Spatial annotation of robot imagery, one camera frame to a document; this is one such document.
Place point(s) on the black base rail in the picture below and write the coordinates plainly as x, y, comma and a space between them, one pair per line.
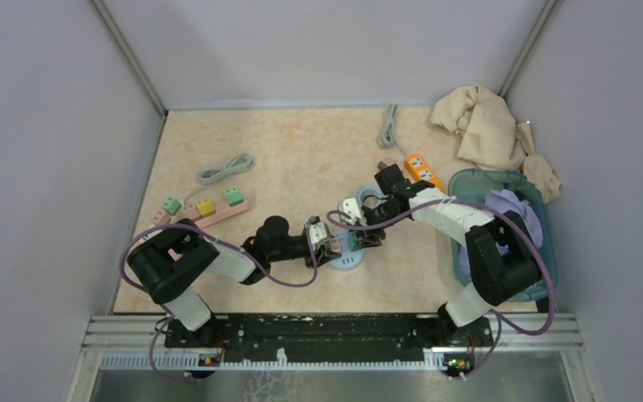
327, 338

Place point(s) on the brown plug adapter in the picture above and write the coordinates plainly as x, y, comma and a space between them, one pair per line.
190, 211

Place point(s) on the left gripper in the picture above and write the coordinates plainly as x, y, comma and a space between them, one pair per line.
319, 257

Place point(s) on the teal plastic basket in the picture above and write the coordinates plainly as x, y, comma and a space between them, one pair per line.
475, 185

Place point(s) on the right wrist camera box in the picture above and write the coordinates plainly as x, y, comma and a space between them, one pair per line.
352, 213

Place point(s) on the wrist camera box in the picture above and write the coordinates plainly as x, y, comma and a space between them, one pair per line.
352, 213
317, 231

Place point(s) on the pink plug adapter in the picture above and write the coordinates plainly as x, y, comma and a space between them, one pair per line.
386, 162

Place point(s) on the lavender cloth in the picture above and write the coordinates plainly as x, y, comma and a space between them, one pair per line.
503, 201

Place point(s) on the round blue socket hub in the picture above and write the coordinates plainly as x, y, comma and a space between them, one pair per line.
348, 260

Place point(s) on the orange power strip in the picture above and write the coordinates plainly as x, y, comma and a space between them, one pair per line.
419, 169

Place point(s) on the pink adapter on strip end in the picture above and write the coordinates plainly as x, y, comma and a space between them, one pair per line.
161, 217

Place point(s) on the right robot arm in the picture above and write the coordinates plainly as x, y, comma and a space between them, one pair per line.
503, 259

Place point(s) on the yellow plug adapter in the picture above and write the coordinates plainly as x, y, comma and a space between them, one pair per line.
205, 207

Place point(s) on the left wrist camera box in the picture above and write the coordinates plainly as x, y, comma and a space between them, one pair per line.
317, 231

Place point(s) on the pink power strip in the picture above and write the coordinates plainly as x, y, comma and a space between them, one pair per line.
223, 212

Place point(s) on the green plug adapter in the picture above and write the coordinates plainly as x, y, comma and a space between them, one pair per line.
234, 196
171, 205

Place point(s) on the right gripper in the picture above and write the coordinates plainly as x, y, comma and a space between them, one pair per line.
369, 237

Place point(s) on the teal plug adapter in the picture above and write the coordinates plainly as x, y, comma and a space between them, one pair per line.
352, 241

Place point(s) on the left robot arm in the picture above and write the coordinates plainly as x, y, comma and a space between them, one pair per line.
171, 257

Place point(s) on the beige cloth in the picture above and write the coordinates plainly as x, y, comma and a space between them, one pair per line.
491, 138

